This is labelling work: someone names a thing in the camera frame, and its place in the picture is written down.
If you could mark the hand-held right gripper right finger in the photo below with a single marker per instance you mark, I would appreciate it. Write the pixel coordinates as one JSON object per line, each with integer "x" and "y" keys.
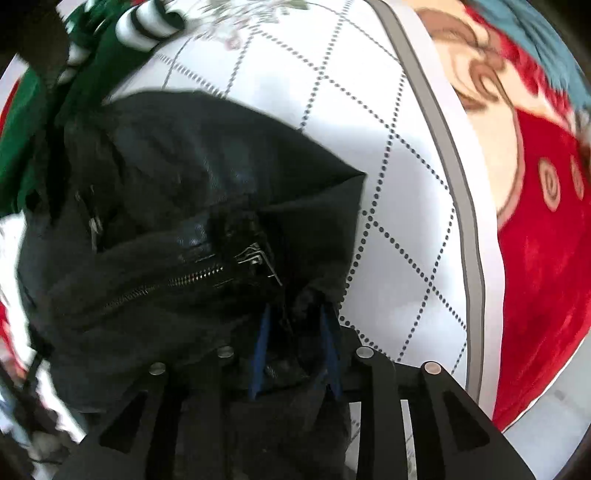
{"x": 330, "y": 350}

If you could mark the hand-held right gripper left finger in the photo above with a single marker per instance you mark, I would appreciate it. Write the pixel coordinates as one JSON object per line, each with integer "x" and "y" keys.
{"x": 260, "y": 355}

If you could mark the black zippered jacket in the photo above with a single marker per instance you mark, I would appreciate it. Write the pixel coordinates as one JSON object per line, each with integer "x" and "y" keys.
{"x": 184, "y": 230}

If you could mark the white quilted bed sheet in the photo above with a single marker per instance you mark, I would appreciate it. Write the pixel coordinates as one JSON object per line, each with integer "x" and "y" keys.
{"x": 392, "y": 207}

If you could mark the red printed blanket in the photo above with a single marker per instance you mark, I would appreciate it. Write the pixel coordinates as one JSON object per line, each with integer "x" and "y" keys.
{"x": 535, "y": 230}

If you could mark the green striped garment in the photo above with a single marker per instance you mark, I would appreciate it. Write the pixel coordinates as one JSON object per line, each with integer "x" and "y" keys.
{"x": 92, "y": 50}

